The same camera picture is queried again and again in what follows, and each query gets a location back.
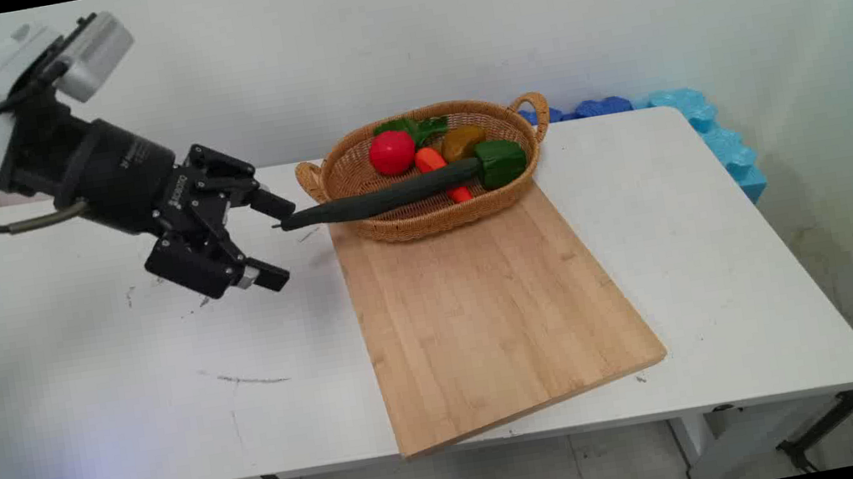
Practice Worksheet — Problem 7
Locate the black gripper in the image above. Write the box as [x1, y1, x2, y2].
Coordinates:
[0, 68, 309, 331]

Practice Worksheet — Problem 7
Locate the dark green toy cucumber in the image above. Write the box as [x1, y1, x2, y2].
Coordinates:
[266, 155, 490, 235]

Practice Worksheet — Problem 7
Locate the woven wicker basket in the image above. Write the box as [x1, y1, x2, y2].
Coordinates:
[288, 86, 566, 257]

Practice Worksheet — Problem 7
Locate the red toy tomato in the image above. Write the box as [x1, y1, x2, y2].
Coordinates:
[365, 126, 421, 180]

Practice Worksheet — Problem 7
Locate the orange toy carrot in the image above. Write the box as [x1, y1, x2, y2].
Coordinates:
[413, 141, 475, 210]

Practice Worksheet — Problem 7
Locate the green toy leaf lettuce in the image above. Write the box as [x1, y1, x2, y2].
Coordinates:
[372, 110, 453, 155]

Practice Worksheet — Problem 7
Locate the brown potato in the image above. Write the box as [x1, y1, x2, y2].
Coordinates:
[437, 122, 491, 166]

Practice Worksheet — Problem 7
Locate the wooden cutting board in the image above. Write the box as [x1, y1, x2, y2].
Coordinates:
[324, 161, 679, 466]

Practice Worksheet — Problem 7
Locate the green toy bell pepper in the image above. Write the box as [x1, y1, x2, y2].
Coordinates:
[472, 135, 533, 193]

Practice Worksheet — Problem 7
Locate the dark blue foam piece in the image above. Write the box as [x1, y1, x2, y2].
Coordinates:
[517, 92, 635, 130]

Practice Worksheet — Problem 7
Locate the light blue foam piece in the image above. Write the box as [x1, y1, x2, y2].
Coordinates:
[629, 76, 771, 221]

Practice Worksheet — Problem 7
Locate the white table leg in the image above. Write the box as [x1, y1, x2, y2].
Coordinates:
[667, 410, 723, 479]

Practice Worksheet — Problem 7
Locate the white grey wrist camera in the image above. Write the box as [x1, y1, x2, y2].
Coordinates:
[0, 8, 143, 116]

